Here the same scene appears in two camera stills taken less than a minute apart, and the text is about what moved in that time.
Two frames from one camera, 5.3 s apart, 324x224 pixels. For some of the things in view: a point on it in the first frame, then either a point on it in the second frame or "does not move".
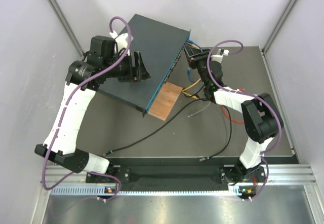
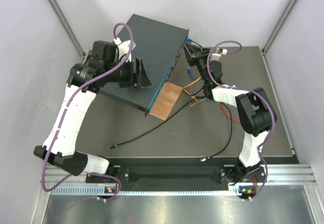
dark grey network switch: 160,45 does not move
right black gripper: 191,51 does not move
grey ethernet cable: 192,115 → 191,105
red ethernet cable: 227,116 does not move
